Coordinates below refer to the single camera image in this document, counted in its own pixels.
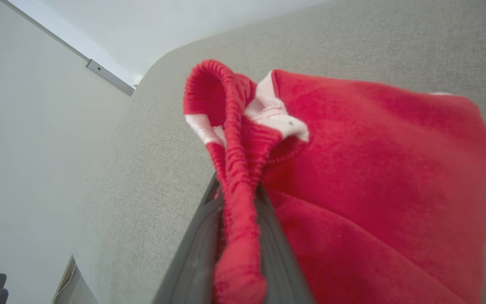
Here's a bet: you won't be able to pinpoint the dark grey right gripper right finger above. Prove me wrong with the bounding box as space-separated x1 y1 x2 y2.
256 182 316 304

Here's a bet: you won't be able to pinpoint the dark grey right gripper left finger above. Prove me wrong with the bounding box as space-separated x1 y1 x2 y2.
152 173 227 304

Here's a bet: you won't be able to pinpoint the red Bulls shorts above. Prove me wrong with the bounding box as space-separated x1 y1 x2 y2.
183 59 486 304

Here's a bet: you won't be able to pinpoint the beige flat panel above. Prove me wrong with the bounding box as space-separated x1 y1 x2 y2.
52 255 99 304

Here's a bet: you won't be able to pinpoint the grey metal skirting strip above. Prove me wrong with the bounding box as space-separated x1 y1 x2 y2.
86 59 136 97

